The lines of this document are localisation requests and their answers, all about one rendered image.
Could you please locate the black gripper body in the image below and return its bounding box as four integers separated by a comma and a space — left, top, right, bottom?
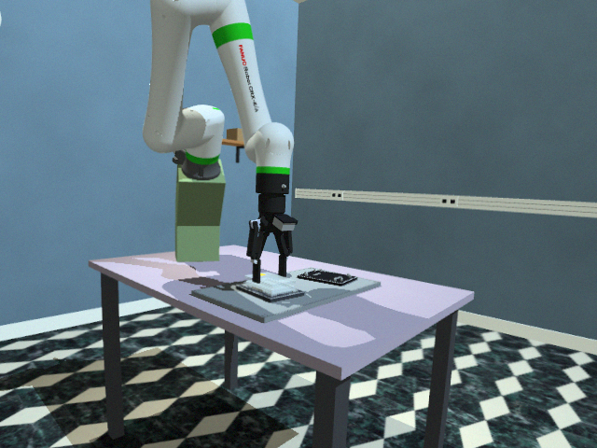
258, 194, 285, 232

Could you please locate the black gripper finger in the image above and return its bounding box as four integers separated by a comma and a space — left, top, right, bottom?
246, 219, 273, 284
273, 228, 293, 277

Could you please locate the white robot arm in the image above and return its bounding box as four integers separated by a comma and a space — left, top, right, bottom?
143, 0, 294, 195

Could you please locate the clear rectangular plastic lid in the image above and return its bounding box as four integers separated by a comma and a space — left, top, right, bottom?
244, 272, 296, 287

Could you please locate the black rectangular frame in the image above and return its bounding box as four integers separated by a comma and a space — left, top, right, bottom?
297, 269, 357, 286

